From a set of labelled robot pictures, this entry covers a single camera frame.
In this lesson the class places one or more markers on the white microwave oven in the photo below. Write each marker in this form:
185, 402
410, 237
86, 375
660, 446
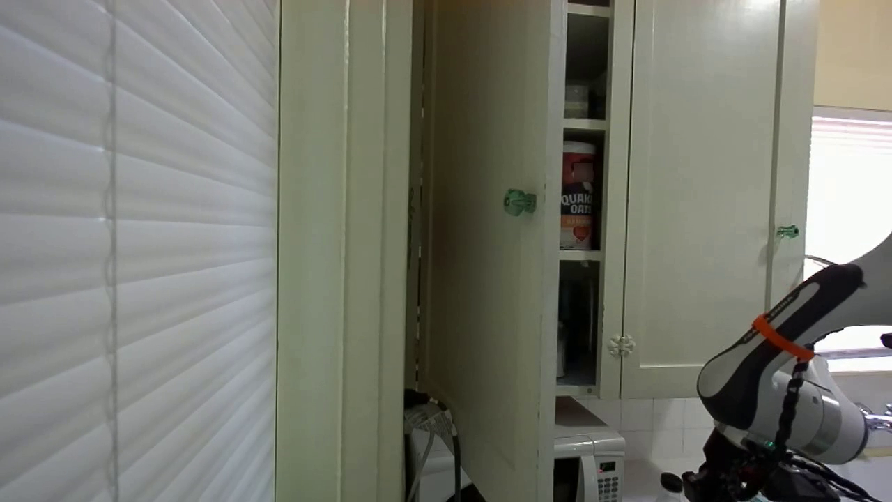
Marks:
590, 464

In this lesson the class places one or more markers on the open cream cabinet door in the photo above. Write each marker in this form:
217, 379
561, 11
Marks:
491, 279

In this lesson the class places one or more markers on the closed cream cabinet door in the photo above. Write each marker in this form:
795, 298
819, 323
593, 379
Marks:
721, 119

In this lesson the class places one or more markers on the green glass door knob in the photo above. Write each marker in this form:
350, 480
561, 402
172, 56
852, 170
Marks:
519, 201

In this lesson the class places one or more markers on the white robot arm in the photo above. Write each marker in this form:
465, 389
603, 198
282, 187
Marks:
781, 425

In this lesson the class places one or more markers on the green glass cabinet knob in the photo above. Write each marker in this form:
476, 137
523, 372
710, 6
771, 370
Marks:
788, 229

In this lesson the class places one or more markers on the white window blinds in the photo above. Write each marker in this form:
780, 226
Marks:
139, 248

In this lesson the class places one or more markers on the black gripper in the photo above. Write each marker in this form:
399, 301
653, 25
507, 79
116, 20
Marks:
745, 471

